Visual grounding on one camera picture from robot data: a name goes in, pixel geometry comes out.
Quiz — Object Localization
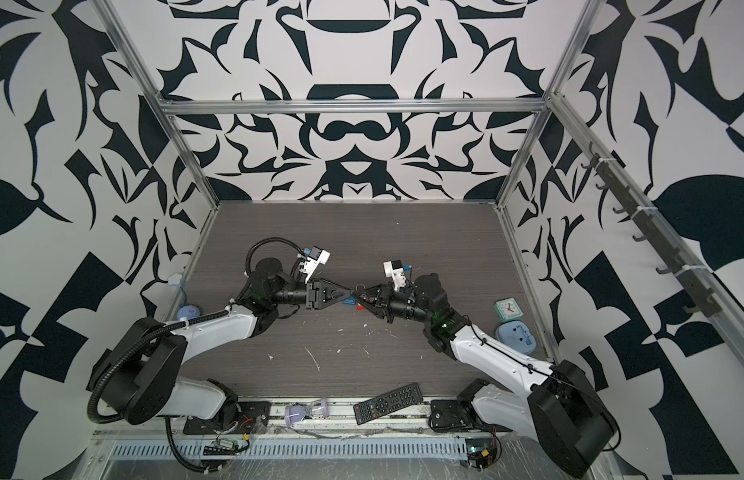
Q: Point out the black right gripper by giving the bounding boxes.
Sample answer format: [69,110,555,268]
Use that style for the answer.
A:
[356,283,437,327]

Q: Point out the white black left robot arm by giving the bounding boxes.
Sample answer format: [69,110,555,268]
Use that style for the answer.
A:
[86,258,351,474]

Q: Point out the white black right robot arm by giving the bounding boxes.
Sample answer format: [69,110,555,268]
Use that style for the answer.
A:
[353,273,620,479]

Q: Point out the black remote control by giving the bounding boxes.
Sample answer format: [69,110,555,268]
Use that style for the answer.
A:
[353,383,423,425]

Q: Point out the clear safety glasses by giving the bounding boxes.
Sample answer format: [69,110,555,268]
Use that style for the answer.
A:
[284,398,329,428]

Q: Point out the teal alarm clock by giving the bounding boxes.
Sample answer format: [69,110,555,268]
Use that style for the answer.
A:
[494,298,524,323]

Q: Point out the light blue round device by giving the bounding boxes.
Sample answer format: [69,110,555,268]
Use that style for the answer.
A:
[495,320,537,355]

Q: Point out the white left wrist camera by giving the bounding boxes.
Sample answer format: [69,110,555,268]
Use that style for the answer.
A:
[299,246,331,283]

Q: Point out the black corrugated cable hose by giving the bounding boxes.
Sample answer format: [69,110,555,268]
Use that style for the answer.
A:
[244,236,304,277]

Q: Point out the light blue device left wall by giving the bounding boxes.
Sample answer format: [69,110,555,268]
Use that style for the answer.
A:
[176,304,201,321]

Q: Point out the white slotted cable duct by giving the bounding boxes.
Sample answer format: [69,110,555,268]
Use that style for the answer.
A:
[110,437,468,461]

